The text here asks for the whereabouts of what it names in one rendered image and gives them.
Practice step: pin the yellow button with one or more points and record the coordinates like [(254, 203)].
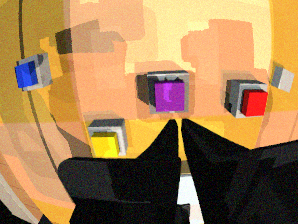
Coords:
[(108, 137)]

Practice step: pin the blue button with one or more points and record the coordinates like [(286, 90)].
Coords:
[(33, 72)]

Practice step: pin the red button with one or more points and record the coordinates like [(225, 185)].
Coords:
[(247, 98)]

